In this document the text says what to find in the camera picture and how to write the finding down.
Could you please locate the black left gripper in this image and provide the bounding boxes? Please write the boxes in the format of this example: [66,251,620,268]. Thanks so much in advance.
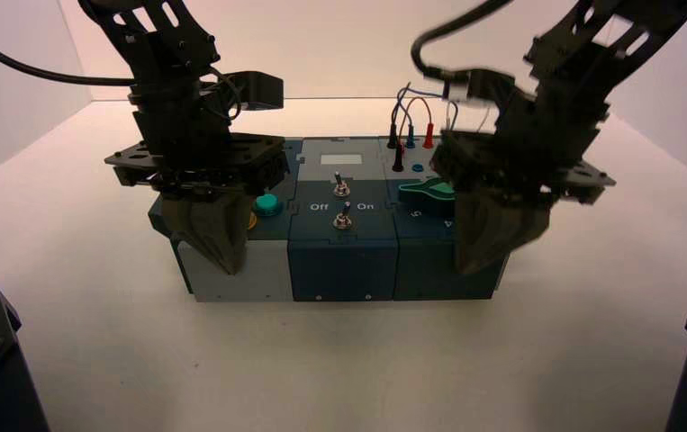
[104,77,291,276]

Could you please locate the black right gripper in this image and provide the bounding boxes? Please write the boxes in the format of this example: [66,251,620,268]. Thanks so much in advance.
[432,74,617,276]

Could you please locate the gray and teal control box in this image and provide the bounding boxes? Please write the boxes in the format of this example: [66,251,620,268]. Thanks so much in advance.
[148,135,514,304]

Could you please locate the green push button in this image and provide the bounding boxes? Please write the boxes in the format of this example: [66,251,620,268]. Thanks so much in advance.
[252,193,285,218]

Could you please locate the green rotary knob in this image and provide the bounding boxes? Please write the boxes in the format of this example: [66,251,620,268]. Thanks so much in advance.
[398,177,457,219]

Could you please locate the white jumper cable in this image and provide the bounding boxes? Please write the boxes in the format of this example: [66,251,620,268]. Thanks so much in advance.
[445,102,493,135]

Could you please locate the red jumper cable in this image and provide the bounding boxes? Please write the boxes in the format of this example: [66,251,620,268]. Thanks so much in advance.
[399,96,438,158]

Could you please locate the black jumper cable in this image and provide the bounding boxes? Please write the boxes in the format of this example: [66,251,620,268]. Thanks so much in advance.
[386,82,416,174]

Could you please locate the blue jumper cable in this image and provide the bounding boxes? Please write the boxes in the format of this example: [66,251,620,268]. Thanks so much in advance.
[396,85,460,150]

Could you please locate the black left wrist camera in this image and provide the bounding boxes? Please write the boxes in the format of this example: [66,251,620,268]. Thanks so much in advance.
[222,70,285,113]

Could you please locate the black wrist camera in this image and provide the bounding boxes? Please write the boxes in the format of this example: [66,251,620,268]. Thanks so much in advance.
[222,70,285,113]
[441,67,519,106]

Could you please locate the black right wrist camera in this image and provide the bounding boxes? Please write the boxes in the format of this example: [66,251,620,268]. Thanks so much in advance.
[441,67,519,106]

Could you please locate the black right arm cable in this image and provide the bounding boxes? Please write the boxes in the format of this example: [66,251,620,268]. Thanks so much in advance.
[410,0,514,80]

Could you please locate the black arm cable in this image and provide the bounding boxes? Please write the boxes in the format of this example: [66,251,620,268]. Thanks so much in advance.
[0,19,137,87]
[410,0,514,80]

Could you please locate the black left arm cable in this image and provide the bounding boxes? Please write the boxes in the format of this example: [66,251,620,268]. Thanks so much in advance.
[0,19,137,87]

